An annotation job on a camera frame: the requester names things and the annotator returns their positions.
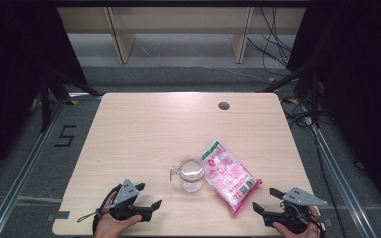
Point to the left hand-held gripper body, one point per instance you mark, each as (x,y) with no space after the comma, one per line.
(125,195)

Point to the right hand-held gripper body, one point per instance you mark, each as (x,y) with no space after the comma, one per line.
(296,206)

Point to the pink and white plastic bag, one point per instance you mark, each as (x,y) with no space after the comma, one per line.
(230,177)

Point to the clear glass jar with lid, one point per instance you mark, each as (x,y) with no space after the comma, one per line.
(191,174)

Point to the person's right hand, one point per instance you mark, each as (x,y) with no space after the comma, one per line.
(302,228)

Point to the person's left hand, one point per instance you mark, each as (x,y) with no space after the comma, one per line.
(114,226)

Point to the yellow tape piece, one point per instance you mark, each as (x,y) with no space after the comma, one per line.
(291,100)
(74,102)
(271,80)

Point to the black metal stand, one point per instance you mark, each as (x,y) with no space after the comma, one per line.
(46,99)
(315,95)

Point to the black curtain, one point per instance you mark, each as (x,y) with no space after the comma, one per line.
(16,72)
(360,82)

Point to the light wooden shelf unit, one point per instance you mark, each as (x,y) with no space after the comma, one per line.
(178,23)

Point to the black table bracket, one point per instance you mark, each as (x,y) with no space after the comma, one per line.
(328,222)
(61,215)

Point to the metal floor rail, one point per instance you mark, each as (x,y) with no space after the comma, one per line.
(337,175)
(20,175)

